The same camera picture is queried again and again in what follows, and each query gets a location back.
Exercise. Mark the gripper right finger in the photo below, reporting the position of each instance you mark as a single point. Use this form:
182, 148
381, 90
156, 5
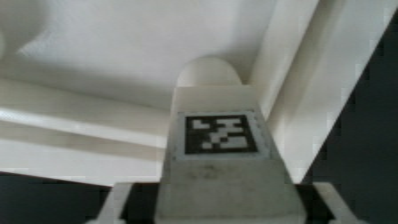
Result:
337, 205

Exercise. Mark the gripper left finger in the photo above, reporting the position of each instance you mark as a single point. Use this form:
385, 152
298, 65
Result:
115, 205

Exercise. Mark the white leg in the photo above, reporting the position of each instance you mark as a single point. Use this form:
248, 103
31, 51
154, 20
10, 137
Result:
225, 185

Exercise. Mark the white square tabletop part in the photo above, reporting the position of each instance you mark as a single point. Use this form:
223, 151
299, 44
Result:
93, 53

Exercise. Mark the white right fence piece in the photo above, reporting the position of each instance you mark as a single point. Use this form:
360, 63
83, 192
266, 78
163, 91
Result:
340, 41

